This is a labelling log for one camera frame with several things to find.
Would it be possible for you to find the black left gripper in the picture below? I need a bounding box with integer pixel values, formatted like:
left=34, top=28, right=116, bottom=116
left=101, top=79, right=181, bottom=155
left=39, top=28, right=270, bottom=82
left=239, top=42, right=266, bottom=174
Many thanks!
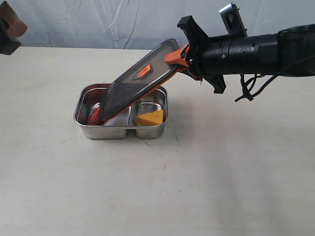
left=0, top=1, right=28, bottom=56

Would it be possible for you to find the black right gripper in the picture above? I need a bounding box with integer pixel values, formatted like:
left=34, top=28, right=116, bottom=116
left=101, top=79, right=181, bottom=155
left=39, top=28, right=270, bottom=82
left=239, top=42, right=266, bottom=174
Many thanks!
left=164, top=16, right=230, bottom=94

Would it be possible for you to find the yellow cheese wedge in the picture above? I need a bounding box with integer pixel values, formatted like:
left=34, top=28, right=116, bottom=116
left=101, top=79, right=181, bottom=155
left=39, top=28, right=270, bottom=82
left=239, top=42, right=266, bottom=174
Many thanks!
left=134, top=110, right=164, bottom=126

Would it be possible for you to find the dark lid with orange seal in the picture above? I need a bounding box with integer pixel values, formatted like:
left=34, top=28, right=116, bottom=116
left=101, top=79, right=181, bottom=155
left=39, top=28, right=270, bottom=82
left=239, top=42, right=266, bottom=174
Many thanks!
left=99, top=38, right=179, bottom=120

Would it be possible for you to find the steel two-compartment lunch box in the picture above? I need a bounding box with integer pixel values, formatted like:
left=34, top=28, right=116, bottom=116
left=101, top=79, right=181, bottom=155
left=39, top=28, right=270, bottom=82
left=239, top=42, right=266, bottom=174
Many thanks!
left=73, top=84, right=168, bottom=139

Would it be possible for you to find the red sausage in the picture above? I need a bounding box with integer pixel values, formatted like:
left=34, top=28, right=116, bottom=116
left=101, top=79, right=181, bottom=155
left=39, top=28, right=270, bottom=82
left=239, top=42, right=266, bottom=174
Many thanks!
left=87, top=105, right=101, bottom=126

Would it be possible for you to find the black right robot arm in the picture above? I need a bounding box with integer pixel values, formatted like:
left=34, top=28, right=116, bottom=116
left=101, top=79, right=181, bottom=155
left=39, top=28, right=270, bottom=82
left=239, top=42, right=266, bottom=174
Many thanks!
left=164, top=13, right=315, bottom=94

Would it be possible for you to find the white backdrop cloth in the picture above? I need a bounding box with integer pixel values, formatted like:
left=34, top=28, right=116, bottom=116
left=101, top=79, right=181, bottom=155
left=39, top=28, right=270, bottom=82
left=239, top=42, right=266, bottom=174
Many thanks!
left=9, top=0, right=315, bottom=49

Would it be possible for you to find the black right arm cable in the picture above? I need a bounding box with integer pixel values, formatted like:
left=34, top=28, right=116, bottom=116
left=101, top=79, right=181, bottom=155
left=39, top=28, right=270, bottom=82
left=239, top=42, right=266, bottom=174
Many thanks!
left=234, top=55, right=315, bottom=103

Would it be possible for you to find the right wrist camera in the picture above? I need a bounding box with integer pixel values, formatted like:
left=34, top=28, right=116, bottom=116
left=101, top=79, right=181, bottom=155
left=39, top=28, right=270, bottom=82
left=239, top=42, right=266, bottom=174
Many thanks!
left=219, top=2, right=248, bottom=38

